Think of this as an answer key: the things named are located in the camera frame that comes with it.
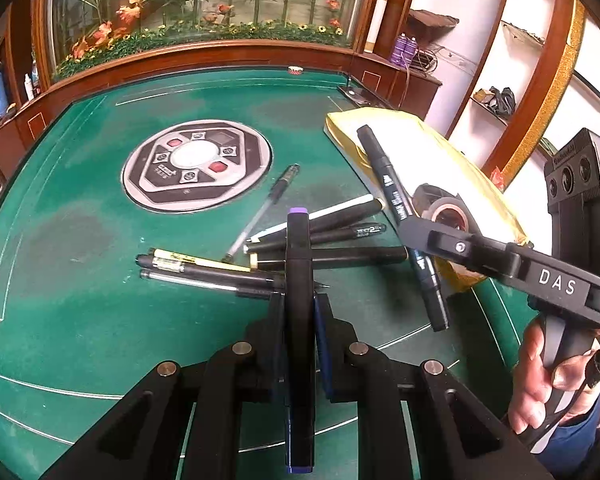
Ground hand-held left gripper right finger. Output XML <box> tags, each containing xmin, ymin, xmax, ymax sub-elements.
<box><xmin>314</xmin><ymin>292</ymin><xmax>556</xmax><ymax>480</ymax></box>

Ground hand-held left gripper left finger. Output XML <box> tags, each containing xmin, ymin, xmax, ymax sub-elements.
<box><xmin>40</xmin><ymin>292</ymin><xmax>287</xmax><ymax>480</ymax></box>

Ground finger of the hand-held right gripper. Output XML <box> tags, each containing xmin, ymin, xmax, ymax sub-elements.
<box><xmin>396</xmin><ymin>214</ymin><xmax>529</xmax><ymax>282</ymax></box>

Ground black marker purple caps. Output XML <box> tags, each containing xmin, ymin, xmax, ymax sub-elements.
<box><xmin>284</xmin><ymin>206</ymin><xmax>317</xmax><ymax>475</ymax></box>

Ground grey pen black grip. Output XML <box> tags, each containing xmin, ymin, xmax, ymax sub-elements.
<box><xmin>139</xmin><ymin>268</ymin><xmax>328</xmax><ymax>301</ymax></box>

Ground black marker white print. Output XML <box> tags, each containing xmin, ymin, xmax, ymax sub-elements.
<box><xmin>356</xmin><ymin>124</ymin><xmax>452</xmax><ymax>333</ymax></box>

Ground yellow lined shallow box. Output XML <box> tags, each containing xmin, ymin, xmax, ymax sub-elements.
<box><xmin>324</xmin><ymin>110</ymin><xmax>531</xmax><ymax>293</ymax></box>

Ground black pen white stripe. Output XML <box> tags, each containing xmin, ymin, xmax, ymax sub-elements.
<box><xmin>244</xmin><ymin>197</ymin><xmax>387</xmax><ymax>244</ymax></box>

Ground plain black pen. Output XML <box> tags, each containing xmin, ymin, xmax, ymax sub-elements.
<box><xmin>135</xmin><ymin>254</ymin><xmax>287</xmax><ymax>288</ymax></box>

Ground black pen printed barrel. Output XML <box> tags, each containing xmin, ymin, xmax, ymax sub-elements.
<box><xmin>245</xmin><ymin>222</ymin><xmax>388</xmax><ymax>253</ymax></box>

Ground yellow barrel pen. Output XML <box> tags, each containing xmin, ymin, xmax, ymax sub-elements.
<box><xmin>149</xmin><ymin>247</ymin><xmax>253</xmax><ymax>273</ymax></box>

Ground clear gel pen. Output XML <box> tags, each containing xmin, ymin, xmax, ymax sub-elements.
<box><xmin>224</xmin><ymin>163</ymin><xmax>301</xmax><ymax>262</ymax></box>

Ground person's right forearm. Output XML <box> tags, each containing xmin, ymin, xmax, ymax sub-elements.
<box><xmin>540</xmin><ymin>387</ymin><xmax>600</xmax><ymax>472</ymax></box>

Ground person's right hand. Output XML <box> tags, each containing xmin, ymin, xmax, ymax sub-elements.
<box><xmin>509</xmin><ymin>317</ymin><xmax>600</xmax><ymax>435</ymax></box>

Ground black tape roll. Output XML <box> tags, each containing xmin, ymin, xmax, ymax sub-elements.
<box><xmin>430</xmin><ymin>196</ymin><xmax>471</xmax><ymax>233</ymax></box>

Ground black crumpled bag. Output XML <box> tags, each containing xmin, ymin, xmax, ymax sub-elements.
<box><xmin>487</xmin><ymin>87</ymin><xmax>517</xmax><ymax>117</ymax></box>

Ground dark flat device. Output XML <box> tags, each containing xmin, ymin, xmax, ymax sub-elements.
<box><xmin>337</xmin><ymin>85</ymin><xmax>387</xmax><ymax>109</ymax></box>

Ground round table control panel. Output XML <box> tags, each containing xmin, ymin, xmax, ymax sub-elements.
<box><xmin>121</xmin><ymin>119</ymin><xmax>272</xmax><ymax>213</ymax></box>

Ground artificial flower arrangement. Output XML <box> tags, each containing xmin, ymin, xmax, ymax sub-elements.
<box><xmin>47</xmin><ymin>0</ymin><xmax>351</xmax><ymax>78</ymax></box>

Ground black wire basket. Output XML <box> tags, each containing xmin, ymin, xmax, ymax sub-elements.
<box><xmin>415</xmin><ymin>45</ymin><xmax>439</xmax><ymax>75</ymax></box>

